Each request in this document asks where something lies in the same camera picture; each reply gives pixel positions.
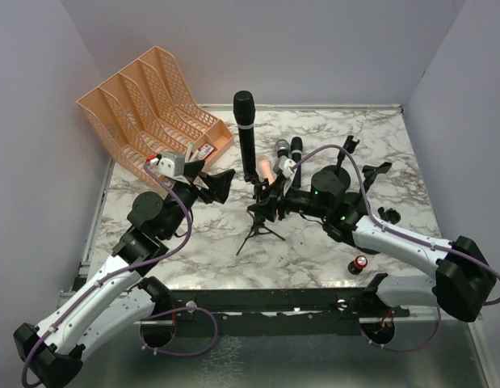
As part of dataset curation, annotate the black tripod microphone stand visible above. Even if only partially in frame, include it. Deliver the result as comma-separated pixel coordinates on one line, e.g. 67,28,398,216
236,171,285,255

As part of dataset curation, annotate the black microphone white band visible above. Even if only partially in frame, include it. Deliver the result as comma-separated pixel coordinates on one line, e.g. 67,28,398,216
233,91,257,182

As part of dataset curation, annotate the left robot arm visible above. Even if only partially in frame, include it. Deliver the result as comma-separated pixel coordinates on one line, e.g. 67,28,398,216
13,153,235,387

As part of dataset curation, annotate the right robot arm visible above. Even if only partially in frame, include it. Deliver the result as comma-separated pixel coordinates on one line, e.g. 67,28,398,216
248,166,496,322

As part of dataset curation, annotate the red white staples box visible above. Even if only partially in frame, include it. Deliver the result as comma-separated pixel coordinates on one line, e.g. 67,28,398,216
196,143,216,160

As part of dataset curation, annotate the peach pink microphone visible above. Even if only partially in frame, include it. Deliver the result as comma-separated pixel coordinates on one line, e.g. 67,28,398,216
256,155,275,185

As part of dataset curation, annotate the white green-tipped marker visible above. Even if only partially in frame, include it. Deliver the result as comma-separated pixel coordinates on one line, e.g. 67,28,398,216
185,141,194,162

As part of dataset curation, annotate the black microphone silver grille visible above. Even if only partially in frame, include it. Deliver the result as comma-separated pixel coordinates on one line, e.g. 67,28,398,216
275,138,290,161

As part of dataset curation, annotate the peach plastic file organizer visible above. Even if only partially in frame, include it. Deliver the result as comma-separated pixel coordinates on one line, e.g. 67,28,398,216
77,46,234,191

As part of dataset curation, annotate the red black small bottle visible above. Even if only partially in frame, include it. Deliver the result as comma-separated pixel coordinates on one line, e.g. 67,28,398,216
347,255,368,276

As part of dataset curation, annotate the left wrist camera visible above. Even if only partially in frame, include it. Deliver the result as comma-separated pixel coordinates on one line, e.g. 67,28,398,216
146,151,185,179

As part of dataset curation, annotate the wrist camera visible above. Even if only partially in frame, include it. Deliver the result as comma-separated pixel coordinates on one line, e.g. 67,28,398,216
273,156,296,178
146,151,185,179

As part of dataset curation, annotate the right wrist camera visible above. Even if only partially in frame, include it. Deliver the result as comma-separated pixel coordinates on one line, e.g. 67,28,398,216
273,156,296,178

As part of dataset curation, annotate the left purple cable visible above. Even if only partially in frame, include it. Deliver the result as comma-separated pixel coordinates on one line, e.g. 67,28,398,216
22,159,218,388

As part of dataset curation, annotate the purple cable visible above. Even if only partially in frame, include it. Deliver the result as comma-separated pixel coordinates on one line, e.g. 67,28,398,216
289,145,500,352
22,159,218,388

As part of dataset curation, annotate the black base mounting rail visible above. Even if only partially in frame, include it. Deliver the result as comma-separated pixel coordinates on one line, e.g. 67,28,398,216
140,278,410,345

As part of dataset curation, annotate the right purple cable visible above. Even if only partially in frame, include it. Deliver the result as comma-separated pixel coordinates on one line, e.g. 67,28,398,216
289,145,500,352

